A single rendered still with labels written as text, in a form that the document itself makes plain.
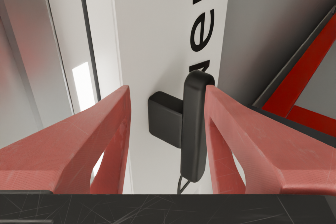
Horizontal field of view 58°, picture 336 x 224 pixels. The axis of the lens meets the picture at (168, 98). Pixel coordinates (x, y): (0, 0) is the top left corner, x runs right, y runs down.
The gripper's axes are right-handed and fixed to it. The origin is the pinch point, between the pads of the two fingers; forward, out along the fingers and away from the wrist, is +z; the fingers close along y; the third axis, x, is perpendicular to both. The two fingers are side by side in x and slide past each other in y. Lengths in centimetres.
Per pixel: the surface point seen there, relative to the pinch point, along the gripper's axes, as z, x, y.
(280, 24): 30.2, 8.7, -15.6
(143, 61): 3.8, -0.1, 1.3
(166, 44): 5.5, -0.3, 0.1
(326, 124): 16.1, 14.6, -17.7
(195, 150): 1.8, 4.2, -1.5
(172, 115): 2.8, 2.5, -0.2
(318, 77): 26.1, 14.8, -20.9
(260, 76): 26.8, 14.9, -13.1
